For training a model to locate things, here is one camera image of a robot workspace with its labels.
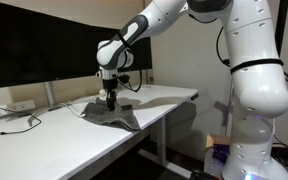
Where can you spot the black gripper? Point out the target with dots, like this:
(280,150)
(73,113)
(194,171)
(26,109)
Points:
(109,80)

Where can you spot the grey terry cloth towel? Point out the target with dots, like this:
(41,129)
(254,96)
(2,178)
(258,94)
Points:
(122,116)

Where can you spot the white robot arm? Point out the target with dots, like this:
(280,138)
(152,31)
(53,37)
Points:
(259,83)

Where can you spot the small white round gadget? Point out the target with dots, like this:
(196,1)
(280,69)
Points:
(102,93)

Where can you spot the silver monitor stand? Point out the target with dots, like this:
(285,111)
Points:
(50,96)

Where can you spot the white power strip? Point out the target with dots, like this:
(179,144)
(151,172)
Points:
(21,106)

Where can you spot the wide black monitor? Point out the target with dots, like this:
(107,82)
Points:
(35,47)

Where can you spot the cardboard box on floor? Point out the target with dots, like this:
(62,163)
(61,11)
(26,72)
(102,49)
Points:
(217,150)

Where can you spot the black vertical pole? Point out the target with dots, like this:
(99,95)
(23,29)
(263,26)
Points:
(280,24)

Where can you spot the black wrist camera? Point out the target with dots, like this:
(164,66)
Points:
(124,79)

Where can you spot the white desk frame leg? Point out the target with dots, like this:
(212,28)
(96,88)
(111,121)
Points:
(160,157)

